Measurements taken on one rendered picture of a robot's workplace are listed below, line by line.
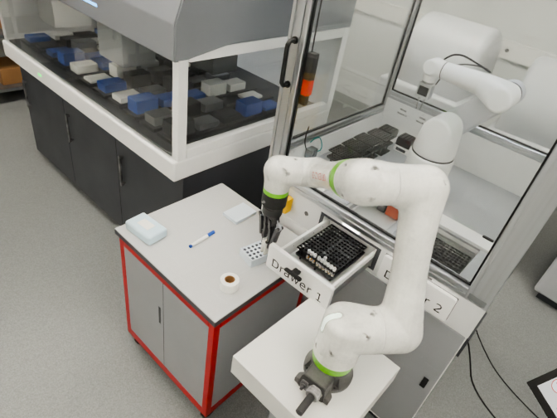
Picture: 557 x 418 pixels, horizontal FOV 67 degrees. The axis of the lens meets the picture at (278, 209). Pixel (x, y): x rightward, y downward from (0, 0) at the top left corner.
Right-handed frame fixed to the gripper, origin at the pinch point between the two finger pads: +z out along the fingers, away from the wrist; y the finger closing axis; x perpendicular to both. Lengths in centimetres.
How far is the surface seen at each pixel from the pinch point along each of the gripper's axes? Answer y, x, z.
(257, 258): -0.9, 4.2, 4.2
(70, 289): 92, 57, 84
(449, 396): -69, -83, 84
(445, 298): -58, -35, -7
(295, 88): 23, -21, -53
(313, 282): -28.4, 1.2, -6.5
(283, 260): -14.5, 3.8, -6.0
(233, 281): -5.6, 18.1, 5.8
